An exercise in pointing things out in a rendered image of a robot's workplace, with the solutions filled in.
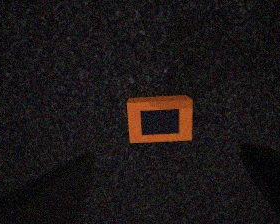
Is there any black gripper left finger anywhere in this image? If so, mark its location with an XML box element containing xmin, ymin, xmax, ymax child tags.
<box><xmin>0</xmin><ymin>152</ymin><xmax>95</xmax><ymax>224</ymax></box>

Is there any orange block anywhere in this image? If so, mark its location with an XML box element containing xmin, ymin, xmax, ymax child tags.
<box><xmin>127</xmin><ymin>95</ymin><xmax>193</xmax><ymax>143</ymax></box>

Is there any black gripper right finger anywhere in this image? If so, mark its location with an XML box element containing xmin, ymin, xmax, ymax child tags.
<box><xmin>240</xmin><ymin>143</ymin><xmax>280</xmax><ymax>219</ymax></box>

